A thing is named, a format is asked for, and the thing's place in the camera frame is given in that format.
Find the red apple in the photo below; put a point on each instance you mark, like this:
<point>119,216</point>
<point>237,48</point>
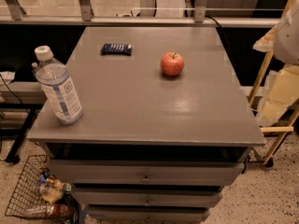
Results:
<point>172,64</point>

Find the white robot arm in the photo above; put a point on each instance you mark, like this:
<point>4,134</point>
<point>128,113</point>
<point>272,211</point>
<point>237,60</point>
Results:
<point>283,39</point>

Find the grey drawer cabinet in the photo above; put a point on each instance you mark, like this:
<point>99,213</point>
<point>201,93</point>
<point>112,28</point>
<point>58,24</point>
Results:
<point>150,147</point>

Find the black wire basket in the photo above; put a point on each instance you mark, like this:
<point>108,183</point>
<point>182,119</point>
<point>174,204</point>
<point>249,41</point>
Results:
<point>25,194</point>

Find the grey metal railing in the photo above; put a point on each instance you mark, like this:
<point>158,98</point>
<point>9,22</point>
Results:
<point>148,12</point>

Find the bottle with yellow contents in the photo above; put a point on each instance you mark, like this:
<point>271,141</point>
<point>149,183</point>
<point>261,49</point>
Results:
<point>52,189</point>

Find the clear plastic water bottle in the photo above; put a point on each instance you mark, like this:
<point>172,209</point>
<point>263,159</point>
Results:
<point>58,86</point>

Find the bottle with red contents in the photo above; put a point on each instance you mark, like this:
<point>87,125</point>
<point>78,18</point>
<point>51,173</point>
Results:
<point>49,210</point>

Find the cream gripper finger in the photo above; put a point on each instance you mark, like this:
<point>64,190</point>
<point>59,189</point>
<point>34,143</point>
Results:
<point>266,43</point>

